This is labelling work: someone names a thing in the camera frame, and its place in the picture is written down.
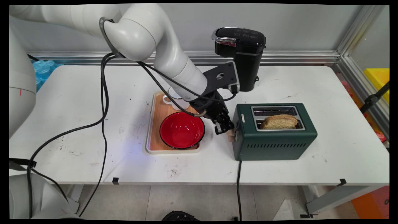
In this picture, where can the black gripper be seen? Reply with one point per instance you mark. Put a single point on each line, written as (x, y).
(211, 107)

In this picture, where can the beige toaster lever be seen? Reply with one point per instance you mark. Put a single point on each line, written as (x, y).
(230, 132)

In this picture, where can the toasted bread slice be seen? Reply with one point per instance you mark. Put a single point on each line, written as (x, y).
(279, 122)

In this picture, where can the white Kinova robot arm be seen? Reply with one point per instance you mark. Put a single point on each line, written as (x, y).
(146, 34)

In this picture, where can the beige toaster knob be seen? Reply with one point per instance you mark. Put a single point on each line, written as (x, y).
(231, 139)

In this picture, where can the red bowl with black rim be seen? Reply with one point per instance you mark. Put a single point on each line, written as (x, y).
(182, 130)

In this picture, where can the dark green toaster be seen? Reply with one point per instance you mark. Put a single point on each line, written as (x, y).
(273, 143)

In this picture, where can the white enamel mug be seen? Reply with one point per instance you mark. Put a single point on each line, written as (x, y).
(172, 104)

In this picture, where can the wooden tray with white rim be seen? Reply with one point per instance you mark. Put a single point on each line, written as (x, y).
(155, 130)

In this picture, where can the black coffee machine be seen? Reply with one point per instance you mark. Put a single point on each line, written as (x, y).
(247, 56)

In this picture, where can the black round floor object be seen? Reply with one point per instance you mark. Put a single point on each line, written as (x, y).
(178, 216)

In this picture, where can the black tape mark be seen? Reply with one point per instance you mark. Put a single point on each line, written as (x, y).
(343, 182)

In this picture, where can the grey table leg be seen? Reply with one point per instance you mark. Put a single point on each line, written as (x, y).
(335, 199)

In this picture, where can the black stand clamp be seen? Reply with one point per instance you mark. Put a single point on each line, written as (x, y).
(371, 100)

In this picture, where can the yellow plastic bin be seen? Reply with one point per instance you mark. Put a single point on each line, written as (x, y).
(379, 77)

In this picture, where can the orange box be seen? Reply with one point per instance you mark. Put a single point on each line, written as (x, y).
(373, 202)

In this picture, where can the blue plastic bag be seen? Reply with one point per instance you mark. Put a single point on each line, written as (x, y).
(45, 70)

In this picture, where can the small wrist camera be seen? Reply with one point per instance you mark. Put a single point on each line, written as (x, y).
(234, 88)

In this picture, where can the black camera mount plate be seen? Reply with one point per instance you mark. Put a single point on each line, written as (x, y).
(222, 76)

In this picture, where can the horizontal aluminium frame rail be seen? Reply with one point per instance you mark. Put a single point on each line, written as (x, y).
(295, 57)

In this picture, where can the slanted aluminium side rail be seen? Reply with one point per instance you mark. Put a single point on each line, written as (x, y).
(363, 90)

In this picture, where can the aluminium frame corner post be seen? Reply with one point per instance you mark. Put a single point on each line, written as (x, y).
(360, 28)

